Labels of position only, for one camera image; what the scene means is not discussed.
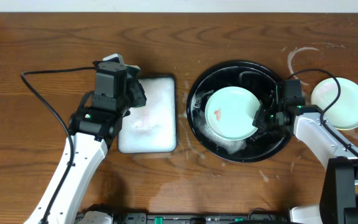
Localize mint green plate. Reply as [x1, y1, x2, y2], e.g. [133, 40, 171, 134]
[311, 78, 358, 129]
[205, 86, 260, 141]

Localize yellow plate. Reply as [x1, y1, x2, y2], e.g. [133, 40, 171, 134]
[326, 123, 354, 131]

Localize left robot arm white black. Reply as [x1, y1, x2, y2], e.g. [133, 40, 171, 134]
[26, 75, 146, 223]

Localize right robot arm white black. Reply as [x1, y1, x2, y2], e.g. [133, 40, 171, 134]
[253, 105, 358, 224]

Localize round black tray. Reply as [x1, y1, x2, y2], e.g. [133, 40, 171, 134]
[186, 60, 291, 163]

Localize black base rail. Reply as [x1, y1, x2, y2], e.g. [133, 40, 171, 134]
[73, 205, 323, 224]

